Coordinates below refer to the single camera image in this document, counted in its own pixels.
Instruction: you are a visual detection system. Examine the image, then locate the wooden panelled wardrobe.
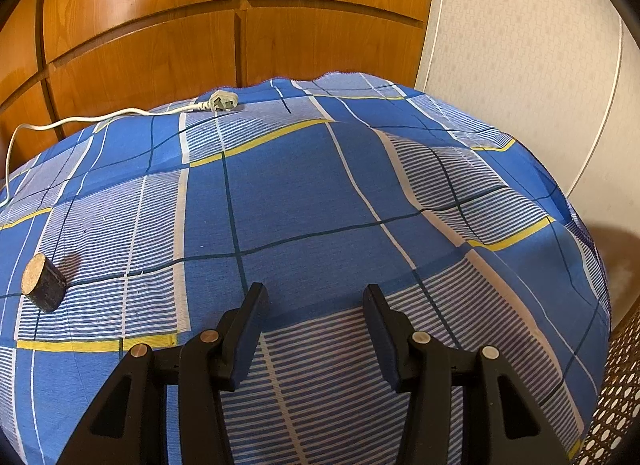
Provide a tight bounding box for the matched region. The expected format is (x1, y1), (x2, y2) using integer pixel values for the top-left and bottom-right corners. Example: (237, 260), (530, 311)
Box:
(0, 0), (441, 126)

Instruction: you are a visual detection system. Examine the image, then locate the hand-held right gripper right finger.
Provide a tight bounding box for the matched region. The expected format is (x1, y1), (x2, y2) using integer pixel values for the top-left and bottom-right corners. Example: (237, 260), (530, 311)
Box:
(363, 283), (571, 465)

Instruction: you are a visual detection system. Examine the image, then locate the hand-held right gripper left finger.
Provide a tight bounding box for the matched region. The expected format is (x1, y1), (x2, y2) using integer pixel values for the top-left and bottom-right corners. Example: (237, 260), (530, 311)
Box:
(56, 282), (269, 465)

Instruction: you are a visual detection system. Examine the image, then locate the dark sugarcane piece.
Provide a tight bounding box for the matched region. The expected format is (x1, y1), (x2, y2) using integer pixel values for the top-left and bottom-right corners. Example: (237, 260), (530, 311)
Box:
(22, 253), (67, 314)

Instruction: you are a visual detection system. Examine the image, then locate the white power cable with plug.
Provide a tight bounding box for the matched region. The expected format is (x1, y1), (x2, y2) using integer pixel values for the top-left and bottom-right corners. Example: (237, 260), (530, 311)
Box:
(0, 90), (240, 208)

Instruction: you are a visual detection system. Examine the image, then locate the blue plaid tablecloth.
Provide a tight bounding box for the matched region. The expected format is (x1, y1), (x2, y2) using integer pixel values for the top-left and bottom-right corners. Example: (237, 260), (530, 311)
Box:
(0, 71), (613, 465)

